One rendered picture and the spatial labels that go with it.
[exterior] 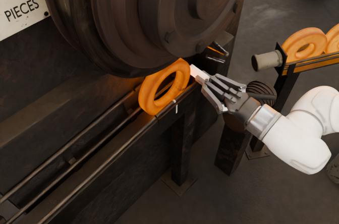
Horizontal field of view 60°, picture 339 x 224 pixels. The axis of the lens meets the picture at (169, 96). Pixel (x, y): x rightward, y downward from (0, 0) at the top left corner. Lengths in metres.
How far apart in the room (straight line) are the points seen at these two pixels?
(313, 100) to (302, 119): 0.08
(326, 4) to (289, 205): 1.77
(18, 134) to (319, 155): 0.69
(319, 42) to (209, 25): 0.58
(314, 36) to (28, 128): 0.89
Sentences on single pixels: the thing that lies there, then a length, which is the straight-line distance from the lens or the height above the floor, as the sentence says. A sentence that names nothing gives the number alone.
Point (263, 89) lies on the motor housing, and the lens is 1.19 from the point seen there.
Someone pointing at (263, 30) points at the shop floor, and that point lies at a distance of 2.35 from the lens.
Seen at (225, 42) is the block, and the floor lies 0.80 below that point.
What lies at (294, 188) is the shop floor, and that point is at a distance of 1.62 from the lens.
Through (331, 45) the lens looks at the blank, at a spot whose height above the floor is 0.71.
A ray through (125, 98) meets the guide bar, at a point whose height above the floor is 0.76.
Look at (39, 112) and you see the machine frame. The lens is 0.71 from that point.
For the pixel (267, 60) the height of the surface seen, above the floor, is 0.69.
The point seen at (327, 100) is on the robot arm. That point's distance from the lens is 0.89.
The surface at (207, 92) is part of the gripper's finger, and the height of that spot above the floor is 0.75.
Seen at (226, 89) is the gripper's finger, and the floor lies 0.75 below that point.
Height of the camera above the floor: 1.40
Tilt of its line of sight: 51 degrees down
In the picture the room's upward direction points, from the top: straight up
